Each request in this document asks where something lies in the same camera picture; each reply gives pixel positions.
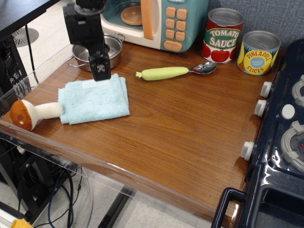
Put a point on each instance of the pineapple slices can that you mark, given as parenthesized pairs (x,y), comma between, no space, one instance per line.
(258,52)

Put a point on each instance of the white and brown plush mushroom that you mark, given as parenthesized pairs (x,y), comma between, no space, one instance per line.
(25,115)

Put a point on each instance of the black table leg frame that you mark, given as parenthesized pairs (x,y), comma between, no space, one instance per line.
(114,211)

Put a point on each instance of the white stove knob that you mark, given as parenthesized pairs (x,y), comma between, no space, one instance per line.
(260,107)
(247,150)
(265,90)

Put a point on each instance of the clear acrylic barrier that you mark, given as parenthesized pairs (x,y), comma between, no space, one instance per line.
(17,92)

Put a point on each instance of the stainless steel pot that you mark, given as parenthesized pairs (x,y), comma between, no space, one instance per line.
(80,54)

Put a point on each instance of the tomato sauce can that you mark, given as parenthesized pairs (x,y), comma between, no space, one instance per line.
(223,29)

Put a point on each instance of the dark blue toy stove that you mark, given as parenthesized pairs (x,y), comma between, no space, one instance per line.
(274,193)

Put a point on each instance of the black desk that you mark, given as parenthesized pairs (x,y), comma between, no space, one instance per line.
(14,14)

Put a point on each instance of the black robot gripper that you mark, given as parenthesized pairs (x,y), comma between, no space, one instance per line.
(83,24)

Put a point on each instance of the green handled metal spoon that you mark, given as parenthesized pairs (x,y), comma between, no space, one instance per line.
(171,72)

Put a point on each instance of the light blue towel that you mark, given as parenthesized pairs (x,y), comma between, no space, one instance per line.
(90,100)

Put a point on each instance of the teal toy microwave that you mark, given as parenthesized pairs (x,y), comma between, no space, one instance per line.
(169,25)

